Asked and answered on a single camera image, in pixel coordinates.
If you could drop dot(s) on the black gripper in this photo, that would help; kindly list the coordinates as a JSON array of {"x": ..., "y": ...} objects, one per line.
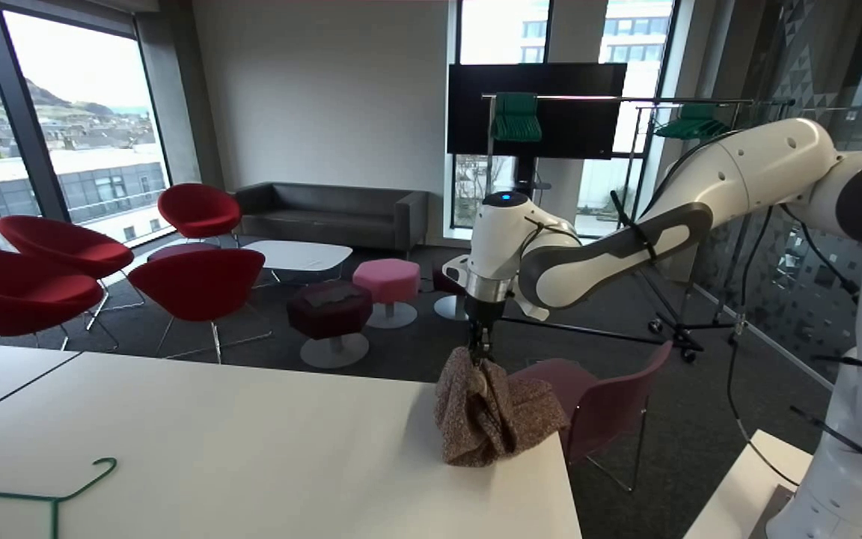
[{"x": 482, "y": 314}]

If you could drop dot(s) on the brown knitted sweater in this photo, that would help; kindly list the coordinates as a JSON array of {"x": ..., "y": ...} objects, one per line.
[{"x": 493, "y": 409}]

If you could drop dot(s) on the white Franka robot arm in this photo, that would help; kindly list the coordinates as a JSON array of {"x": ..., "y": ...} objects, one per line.
[{"x": 750, "y": 165}]

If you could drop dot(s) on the small red lounge chair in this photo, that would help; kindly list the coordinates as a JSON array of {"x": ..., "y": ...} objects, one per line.
[{"x": 198, "y": 207}]

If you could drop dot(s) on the small dark red stool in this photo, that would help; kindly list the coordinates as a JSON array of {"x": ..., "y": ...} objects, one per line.
[{"x": 446, "y": 304}]

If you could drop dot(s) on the pink round stool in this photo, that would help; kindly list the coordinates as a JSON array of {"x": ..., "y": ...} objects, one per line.
[{"x": 386, "y": 280}]

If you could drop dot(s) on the mauve cloth garment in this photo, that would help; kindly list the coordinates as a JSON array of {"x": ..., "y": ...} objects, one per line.
[{"x": 612, "y": 398}]

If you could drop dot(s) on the large dark red stool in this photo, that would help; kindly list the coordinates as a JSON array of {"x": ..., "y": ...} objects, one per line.
[{"x": 329, "y": 310}]

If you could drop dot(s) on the black monitor floor stand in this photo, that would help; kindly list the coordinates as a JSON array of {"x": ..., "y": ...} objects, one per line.
[{"x": 524, "y": 171}]

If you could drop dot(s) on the dark grey sofa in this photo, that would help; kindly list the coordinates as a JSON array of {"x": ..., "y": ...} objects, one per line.
[{"x": 328, "y": 212}]

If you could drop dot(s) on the white low coffee table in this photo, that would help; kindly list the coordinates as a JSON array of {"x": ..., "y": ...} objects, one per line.
[{"x": 298, "y": 256}]

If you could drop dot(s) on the metal rolling clothes rack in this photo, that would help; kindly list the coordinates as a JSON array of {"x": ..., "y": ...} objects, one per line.
[{"x": 488, "y": 139}]

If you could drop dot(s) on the green folded hanging garment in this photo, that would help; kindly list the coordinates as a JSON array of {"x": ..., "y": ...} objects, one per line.
[{"x": 518, "y": 120}]

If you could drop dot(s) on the black flat screen monitor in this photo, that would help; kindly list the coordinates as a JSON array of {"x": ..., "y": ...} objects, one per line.
[{"x": 536, "y": 84}]

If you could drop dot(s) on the green garment on hanger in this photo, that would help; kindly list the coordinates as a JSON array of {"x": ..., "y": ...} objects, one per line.
[{"x": 692, "y": 123}]

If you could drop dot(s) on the white robot mount platform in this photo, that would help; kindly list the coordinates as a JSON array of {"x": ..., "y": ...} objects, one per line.
[{"x": 747, "y": 488}]

